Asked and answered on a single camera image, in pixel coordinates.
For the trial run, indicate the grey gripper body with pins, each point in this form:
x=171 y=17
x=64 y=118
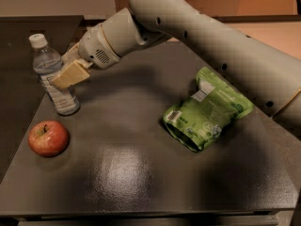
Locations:
x=94 y=50

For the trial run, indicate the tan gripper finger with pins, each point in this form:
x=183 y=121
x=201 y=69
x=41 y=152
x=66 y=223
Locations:
x=72 y=75
x=72 y=56

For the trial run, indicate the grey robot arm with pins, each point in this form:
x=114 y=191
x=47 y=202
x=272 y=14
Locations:
x=269 y=78

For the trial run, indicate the red apple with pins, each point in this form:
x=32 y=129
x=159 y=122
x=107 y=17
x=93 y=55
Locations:
x=48 y=138

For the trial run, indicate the dark side table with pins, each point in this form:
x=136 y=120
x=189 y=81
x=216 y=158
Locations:
x=20 y=91

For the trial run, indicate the green snack bag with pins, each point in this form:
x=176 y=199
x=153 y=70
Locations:
x=199 y=121

